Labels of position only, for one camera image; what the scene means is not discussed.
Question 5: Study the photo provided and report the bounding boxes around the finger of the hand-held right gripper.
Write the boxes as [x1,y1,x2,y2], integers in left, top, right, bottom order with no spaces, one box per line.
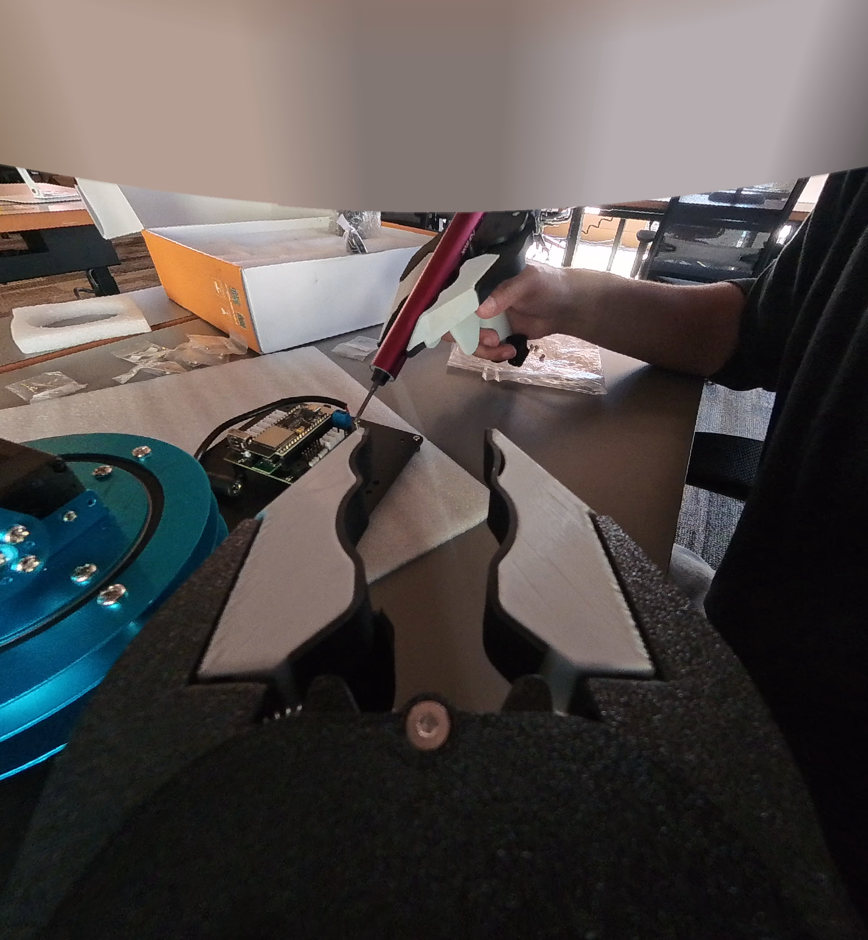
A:
[413,253,502,350]
[388,238,447,326]

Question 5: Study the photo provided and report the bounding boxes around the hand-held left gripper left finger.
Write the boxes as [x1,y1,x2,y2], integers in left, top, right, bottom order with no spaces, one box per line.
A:
[197,428,395,721]

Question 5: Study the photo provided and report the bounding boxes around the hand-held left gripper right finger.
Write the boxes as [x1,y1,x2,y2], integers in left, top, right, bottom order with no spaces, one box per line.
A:
[482,428,657,717]

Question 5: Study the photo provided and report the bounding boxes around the red electric screwdriver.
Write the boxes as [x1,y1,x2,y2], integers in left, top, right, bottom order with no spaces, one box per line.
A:
[355,211,488,430]

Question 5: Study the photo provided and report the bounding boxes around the green circuit board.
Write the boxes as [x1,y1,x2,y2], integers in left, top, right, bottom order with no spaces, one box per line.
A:
[224,402,355,486]

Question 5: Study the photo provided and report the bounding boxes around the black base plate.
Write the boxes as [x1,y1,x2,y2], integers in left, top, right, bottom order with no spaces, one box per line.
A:
[195,397,426,518]

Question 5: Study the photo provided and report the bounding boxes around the person's right forearm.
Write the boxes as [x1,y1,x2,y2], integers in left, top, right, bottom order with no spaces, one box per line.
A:
[556,268,747,379]

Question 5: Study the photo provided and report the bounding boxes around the grey desk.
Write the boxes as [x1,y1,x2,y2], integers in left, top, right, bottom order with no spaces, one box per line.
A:
[0,285,706,715]

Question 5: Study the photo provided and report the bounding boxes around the person's right hand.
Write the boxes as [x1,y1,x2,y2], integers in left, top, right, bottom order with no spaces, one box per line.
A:
[475,264,558,364]

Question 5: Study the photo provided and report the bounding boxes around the crumpled clear plastic bag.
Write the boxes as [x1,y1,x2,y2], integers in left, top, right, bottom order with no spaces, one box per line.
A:
[333,209,385,256]

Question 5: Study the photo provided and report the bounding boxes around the orange and white cardboard box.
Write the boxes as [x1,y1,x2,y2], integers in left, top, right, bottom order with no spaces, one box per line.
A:
[74,176,444,355]

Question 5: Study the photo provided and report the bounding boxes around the large clear plastic bag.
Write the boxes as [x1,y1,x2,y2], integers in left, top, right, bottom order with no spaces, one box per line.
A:
[447,332,609,396]

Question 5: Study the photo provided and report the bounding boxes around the black mesh office chair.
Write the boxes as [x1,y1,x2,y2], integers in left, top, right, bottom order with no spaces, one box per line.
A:
[635,175,811,286]

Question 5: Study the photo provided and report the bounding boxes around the white foam sheet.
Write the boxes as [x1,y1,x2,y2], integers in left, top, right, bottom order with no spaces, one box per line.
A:
[0,345,491,586]

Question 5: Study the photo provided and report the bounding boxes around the person's dark shirt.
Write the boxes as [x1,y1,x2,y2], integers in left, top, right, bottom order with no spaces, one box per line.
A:
[704,158,868,940]

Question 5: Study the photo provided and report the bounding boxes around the wooden table with black legs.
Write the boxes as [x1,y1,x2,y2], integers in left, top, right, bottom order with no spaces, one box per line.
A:
[0,184,124,293]

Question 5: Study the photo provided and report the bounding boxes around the white foam ring piece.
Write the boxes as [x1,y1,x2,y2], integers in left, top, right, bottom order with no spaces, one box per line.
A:
[10,288,150,358]

